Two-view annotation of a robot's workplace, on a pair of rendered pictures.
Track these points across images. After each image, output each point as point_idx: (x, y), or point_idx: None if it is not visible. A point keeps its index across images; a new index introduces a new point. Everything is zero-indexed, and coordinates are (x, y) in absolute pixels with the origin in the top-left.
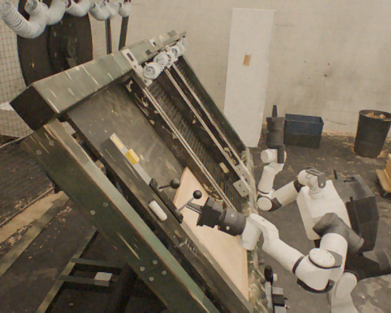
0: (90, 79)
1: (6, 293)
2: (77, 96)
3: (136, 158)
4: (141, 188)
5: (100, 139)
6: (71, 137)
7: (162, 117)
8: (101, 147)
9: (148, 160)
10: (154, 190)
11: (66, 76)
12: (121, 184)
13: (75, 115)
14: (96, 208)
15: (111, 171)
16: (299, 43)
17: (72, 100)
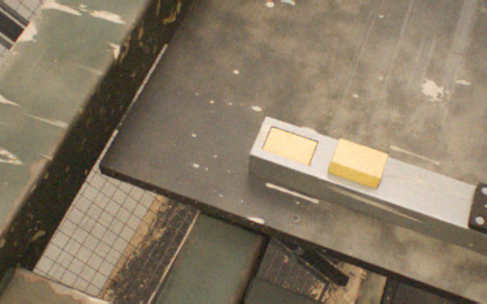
0: (86, 31)
1: (441, 303)
2: (34, 157)
3: (371, 163)
4: (455, 240)
5: (239, 161)
6: (81, 302)
7: None
8: (253, 190)
9: (463, 78)
10: None
11: None
12: (373, 270)
13: (134, 145)
14: None
15: (317, 249)
16: None
17: (15, 190)
